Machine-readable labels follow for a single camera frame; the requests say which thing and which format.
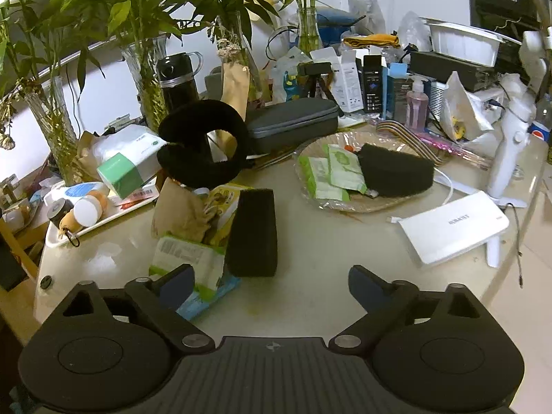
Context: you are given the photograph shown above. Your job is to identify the black carton box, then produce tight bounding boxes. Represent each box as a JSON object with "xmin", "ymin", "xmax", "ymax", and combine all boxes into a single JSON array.
[{"xmin": 362, "ymin": 55, "xmax": 386, "ymax": 114}]

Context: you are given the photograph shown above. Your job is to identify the orange bottle with white cap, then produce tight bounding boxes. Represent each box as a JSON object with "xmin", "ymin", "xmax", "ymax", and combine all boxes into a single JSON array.
[{"xmin": 72, "ymin": 192, "xmax": 108, "ymax": 228}]

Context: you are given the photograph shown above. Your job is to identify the blue carton box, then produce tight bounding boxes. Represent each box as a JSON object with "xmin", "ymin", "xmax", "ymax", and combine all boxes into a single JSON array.
[{"xmin": 386, "ymin": 62, "xmax": 410, "ymax": 122}]

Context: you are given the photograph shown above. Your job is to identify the tall black foam block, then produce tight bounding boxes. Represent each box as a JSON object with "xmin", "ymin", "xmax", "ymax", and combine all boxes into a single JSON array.
[{"xmin": 225, "ymin": 188, "xmax": 278, "ymax": 278}]

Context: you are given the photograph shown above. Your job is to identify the yellow wet wipes pack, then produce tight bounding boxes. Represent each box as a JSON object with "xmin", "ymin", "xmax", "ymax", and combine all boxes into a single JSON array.
[{"xmin": 202, "ymin": 184, "xmax": 256, "ymax": 247}]

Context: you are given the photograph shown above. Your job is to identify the long black box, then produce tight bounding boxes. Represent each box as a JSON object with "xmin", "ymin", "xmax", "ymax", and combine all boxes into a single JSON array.
[{"xmin": 409, "ymin": 50, "xmax": 503, "ymax": 93}]

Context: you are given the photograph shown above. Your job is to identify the dried flowers in slim vase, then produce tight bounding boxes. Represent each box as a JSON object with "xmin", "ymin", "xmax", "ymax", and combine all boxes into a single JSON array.
[{"xmin": 213, "ymin": 11, "xmax": 264, "ymax": 101}]

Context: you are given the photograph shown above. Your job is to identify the flat white device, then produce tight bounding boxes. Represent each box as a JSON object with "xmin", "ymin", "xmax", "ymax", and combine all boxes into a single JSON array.
[{"xmin": 396, "ymin": 190, "xmax": 511, "ymax": 267}]

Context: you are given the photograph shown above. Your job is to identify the bamboo in small glass vase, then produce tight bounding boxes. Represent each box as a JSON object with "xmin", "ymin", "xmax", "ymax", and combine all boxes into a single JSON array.
[{"xmin": 276, "ymin": 0, "xmax": 348, "ymax": 58}]

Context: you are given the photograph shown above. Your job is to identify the brown kraft paper pouch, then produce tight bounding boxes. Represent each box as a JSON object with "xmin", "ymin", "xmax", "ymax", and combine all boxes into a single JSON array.
[{"xmin": 221, "ymin": 62, "xmax": 251, "ymax": 121}]

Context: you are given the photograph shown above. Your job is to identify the white plastic bowl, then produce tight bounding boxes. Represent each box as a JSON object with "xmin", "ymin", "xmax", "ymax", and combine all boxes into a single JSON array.
[{"xmin": 427, "ymin": 21, "xmax": 506, "ymax": 67}]

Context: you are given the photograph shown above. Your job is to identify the black fuzzy ring cushion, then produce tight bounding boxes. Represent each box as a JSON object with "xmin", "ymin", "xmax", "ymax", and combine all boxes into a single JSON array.
[{"xmin": 156, "ymin": 100, "xmax": 249, "ymax": 189}]

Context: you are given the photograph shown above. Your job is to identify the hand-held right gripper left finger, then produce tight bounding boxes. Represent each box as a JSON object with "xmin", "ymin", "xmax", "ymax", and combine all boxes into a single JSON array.
[{"xmin": 62, "ymin": 264, "xmax": 216, "ymax": 356}]

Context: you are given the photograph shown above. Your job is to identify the brown paper bag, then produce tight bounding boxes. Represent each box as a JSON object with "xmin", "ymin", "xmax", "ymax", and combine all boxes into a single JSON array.
[{"xmin": 151, "ymin": 178, "xmax": 212, "ymax": 243}]

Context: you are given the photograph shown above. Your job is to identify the grey zip case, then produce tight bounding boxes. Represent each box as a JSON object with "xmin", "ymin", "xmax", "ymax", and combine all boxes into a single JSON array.
[{"xmin": 245, "ymin": 97, "xmax": 341, "ymax": 155}]

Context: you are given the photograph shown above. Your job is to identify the white green tissue box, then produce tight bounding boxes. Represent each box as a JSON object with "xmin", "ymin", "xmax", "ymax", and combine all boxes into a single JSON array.
[{"xmin": 92, "ymin": 124, "xmax": 170, "ymax": 200}]

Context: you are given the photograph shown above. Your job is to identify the large bamboo in glass vase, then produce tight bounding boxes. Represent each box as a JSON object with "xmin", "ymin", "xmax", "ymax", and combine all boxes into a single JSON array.
[{"xmin": 0, "ymin": 0, "xmax": 108, "ymax": 187}]

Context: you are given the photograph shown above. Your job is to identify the white tray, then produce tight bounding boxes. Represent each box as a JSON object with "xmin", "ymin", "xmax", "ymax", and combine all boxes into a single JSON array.
[{"xmin": 43, "ymin": 181, "xmax": 162, "ymax": 248}]

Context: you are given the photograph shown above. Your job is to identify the pink liquid pump bottle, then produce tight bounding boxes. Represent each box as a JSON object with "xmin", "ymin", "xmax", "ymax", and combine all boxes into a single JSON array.
[{"xmin": 405, "ymin": 78, "xmax": 430, "ymax": 131}]

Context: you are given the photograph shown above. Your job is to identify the yellow cloth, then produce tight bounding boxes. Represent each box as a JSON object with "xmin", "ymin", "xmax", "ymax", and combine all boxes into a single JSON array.
[{"xmin": 343, "ymin": 33, "xmax": 402, "ymax": 50}]

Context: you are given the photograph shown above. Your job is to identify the blue label soda bottle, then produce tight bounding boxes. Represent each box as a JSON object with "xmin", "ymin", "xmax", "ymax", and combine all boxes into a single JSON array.
[{"xmin": 528, "ymin": 92, "xmax": 552, "ymax": 143}]

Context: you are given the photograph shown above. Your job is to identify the green white tissue pack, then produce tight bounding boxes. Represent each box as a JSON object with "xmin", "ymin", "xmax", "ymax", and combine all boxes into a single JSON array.
[{"xmin": 148, "ymin": 235, "xmax": 242, "ymax": 322}]

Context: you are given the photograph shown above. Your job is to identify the black bottle with clear handle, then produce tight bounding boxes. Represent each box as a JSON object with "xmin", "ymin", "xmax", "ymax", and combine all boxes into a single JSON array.
[{"xmin": 156, "ymin": 52, "xmax": 203, "ymax": 115}]

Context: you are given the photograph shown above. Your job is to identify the small camera on tripod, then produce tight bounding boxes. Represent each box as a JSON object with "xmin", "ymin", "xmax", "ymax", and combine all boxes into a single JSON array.
[{"xmin": 297, "ymin": 62, "xmax": 335, "ymax": 105}]

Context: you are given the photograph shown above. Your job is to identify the green white wipe packet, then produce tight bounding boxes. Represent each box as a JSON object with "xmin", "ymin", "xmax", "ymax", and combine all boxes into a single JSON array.
[
  {"xmin": 299, "ymin": 155, "xmax": 351, "ymax": 203},
  {"xmin": 324, "ymin": 144, "xmax": 367, "ymax": 193}
]

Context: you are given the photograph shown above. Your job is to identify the blue white tube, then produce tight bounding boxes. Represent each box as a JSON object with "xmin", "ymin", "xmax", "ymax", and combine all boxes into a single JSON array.
[{"xmin": 43, "ymin": 181, "xmax": 108, "ymax": 205}]

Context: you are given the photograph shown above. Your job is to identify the wide black foam sponge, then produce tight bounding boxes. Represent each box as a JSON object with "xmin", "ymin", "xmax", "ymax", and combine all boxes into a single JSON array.
[{"xmin": 358, "ymin": 142, "xmax": 435, "ymax": 198}]

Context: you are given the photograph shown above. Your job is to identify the white cable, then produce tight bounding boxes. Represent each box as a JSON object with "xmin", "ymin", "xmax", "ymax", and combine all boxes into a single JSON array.
[{"xmin": 386, "ymin": 168, "xmax": 479, "ymax": 224}]

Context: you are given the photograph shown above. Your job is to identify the white plastic bag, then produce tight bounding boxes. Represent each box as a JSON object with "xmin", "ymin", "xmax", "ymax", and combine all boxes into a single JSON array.
[{"xmin": 440, "ymin": 71, "xmax": 496, "ymax": 142}]

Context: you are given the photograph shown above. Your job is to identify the bamboo in ribbed glass vase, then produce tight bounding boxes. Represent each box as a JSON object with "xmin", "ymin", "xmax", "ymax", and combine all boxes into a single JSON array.
[{"xmin": 82, "ymin": 0, "xmax": 208, "ymax": 134}]

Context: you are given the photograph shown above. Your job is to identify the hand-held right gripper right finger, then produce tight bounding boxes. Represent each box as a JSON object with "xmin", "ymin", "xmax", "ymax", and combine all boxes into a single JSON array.
[{"xmin": 328, "ymin": 265, "xmax": 491, "ymax": 356}]

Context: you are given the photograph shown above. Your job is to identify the white handheld gimbal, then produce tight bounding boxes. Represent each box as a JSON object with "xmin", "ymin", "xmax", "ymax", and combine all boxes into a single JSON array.
[{"xmin": 486, "ymin": 30, "xmax": 552, "ymax": 208}]

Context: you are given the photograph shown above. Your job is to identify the white carton box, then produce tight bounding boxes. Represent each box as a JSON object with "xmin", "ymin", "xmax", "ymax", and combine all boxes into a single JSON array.
[{"xmin": 334, "ymin": 49, "xmax": 365, "ymax": 114}]

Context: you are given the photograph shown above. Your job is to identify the rainbow ribbon cable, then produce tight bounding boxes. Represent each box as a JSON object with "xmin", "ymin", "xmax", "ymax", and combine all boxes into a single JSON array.
[{"xmin": 375, "ymin": 120, "xmax": 445, "ymax": 167}]

